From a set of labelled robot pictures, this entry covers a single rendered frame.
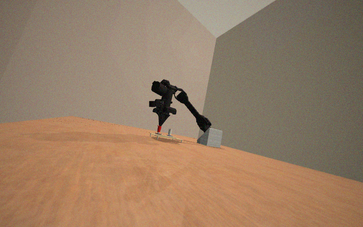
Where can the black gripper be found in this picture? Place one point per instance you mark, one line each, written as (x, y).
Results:
(163, 113)

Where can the tan board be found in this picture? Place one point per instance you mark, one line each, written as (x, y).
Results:
(167, 136)

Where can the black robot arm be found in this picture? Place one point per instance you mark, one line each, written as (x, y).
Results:
(164, 89)

